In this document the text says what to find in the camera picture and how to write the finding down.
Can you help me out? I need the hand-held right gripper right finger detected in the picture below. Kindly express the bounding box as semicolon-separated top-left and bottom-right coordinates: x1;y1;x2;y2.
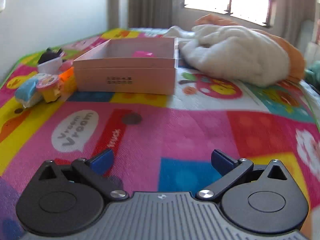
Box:
196;149;289;202

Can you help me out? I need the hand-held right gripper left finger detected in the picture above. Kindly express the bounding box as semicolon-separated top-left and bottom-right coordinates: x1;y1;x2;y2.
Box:
37;148;128;202

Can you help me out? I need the pink cardboard box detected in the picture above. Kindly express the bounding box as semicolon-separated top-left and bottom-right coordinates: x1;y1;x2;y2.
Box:
72;37;179;95

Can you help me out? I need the orange plastic toy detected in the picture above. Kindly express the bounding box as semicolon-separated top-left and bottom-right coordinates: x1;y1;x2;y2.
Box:
59;66;77;93

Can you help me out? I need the pink pig face toy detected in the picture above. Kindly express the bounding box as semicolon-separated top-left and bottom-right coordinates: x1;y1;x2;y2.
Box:
36;76;62;103

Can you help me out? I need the blue and white milk carton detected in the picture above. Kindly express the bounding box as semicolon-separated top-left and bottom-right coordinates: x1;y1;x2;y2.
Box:
14;73;42;108

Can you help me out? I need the colourful cartoon play mat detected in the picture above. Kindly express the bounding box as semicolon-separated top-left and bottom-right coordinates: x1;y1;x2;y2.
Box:
0;27;320;240

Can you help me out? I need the white fluffy blanket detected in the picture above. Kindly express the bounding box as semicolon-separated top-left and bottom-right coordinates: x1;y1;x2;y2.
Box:
164;25;291;88

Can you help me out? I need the white battery charger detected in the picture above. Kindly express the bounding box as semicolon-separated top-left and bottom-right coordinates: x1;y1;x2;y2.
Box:
38;56;65;75

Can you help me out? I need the black plush toy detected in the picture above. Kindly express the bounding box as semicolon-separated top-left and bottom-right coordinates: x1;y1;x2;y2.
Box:
37;47;66;65

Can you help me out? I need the green cloth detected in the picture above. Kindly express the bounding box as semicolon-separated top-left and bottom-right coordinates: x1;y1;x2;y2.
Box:
304;62;320;92

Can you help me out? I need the orange cloth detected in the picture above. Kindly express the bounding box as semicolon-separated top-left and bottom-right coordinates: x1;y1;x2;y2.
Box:
194;14;307;83

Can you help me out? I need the quilted mattress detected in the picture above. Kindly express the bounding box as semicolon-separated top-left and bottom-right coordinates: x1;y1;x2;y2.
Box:
129;27;175;35

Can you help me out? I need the grey curtain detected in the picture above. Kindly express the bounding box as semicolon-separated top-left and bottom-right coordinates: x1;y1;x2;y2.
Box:
127;0;187;30

